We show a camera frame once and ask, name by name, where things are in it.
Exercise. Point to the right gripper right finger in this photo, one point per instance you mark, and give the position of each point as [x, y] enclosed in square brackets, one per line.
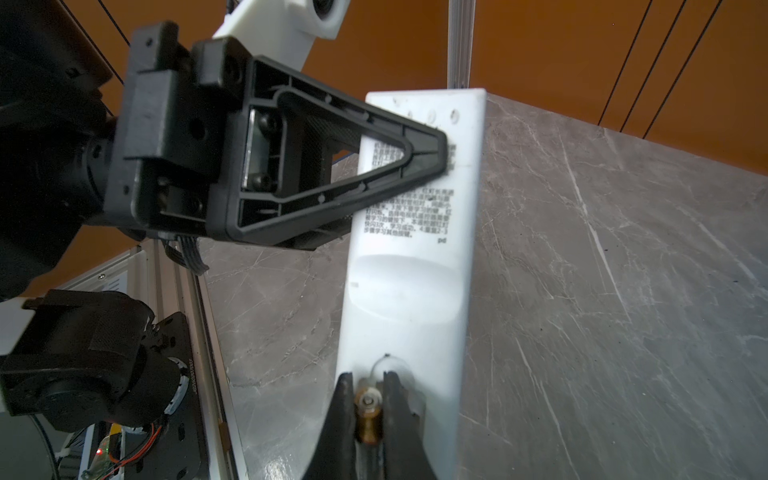
[403, 450]

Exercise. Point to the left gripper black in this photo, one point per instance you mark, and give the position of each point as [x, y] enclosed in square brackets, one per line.
[302, 158]

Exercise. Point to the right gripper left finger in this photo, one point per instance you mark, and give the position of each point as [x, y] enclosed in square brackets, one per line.
[334, 456]

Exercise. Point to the white remote control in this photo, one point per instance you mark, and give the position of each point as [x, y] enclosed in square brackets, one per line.
[409, 271]

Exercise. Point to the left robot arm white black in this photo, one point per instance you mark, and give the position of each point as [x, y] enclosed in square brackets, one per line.
[83, 358]

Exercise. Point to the green circuit board left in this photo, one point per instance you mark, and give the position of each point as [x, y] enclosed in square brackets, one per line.
[105, 452]

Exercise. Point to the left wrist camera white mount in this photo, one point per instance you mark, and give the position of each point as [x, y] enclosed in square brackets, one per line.
[283, 30]

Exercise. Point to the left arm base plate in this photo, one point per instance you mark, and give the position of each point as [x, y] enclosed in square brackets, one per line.
[181, 451]

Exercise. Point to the left aluminium corner post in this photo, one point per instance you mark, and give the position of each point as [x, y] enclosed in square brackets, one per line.
[461, 24]

